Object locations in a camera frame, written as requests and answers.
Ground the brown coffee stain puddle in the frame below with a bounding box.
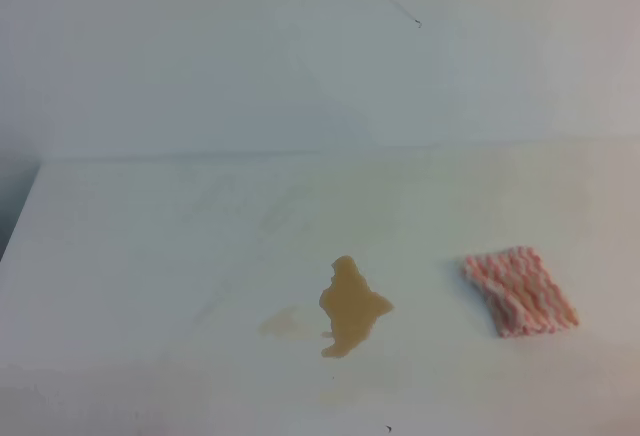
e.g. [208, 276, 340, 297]
[319, 255, 394, 359]

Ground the small black wall hook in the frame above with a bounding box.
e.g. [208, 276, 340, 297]
[388, 0, 422, 28]

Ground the pink white striped rag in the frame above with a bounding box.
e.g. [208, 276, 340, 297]
[462, 246, 580, 338]

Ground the faint small coffee smear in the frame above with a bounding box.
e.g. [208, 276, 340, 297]
[258, 306, 301, 338]

